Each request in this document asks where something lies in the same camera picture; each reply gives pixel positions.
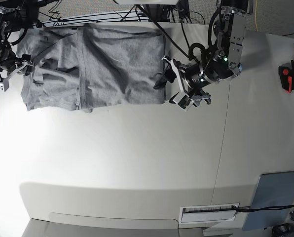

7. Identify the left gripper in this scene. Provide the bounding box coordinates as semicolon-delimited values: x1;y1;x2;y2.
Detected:
153;56;211;106

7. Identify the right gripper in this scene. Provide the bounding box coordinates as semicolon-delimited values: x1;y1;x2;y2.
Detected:
0;54;34;83

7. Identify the grey T-shirt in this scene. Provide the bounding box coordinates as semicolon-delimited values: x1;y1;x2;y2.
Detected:
17;26;165;112

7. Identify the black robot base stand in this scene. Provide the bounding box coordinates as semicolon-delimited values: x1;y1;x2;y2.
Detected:
140;4;175;22

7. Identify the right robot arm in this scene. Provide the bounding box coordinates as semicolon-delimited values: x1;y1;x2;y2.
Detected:
0;0;39;85

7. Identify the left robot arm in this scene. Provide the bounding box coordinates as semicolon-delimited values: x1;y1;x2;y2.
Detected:
154;0;254;111

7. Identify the black orange bar clamp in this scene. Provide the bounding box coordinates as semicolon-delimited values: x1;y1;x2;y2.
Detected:
278;60;294;93

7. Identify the blue grey flat board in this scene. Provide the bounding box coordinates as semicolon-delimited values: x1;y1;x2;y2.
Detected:
242;171;294;231

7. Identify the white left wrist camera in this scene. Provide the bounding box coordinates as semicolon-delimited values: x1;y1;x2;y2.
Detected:
169;92;199;112

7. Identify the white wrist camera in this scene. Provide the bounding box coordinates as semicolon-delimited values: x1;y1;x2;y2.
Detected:
0;79;9;92
169;92;199;112

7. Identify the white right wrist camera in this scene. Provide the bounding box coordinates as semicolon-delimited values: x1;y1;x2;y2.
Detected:
0;79;9;92

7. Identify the black cable on table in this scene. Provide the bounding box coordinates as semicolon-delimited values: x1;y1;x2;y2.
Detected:
230;203;294;213

